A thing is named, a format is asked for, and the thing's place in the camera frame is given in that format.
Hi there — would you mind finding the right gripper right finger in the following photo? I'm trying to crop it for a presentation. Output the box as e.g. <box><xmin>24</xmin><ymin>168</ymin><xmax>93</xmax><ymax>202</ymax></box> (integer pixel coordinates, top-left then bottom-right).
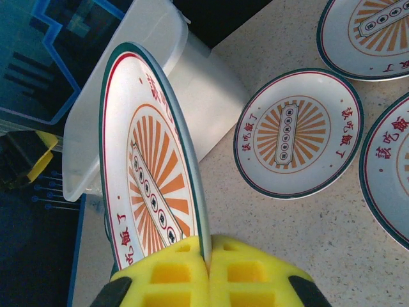
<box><xmin>207</xmin><ymin>234</ymin><xmax>333</xmax><ymax>307</ymax></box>

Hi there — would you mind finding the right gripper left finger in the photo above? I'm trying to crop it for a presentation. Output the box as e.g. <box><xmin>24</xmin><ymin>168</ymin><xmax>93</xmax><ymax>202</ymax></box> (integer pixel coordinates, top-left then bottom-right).
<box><xmin>91</xmin><ymin>235</ymin><xmax>212</xmax><ymax>307</ymax></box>

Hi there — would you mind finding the white plate orange sunburst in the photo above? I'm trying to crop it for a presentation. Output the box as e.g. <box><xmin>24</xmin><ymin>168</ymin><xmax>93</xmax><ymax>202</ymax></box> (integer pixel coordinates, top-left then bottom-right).
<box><xmin>358</xmin><ymin>92</ymin><xmax>409</xmax><ymax>252</ymax></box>
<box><xmin>232</xmin><ymin>68</ymin><xmax>365</xmax><ymax>200</ymax></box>
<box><xmin>316</xmin><ymin>0</ymin><xmax>409</xmax><ymax>83</ymax></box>
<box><xmin>98</xmin><ymin>42</ymin><xmax>212</xmax><ymax>272</ymax></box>

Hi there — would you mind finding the translucent white plastic bin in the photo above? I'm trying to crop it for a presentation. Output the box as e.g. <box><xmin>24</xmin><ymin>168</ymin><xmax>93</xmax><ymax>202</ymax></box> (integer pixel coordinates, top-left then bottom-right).
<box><xmin>62</xmin><ymin>0</ymin><xmax>249</xmax><ymax>204</ymax></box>

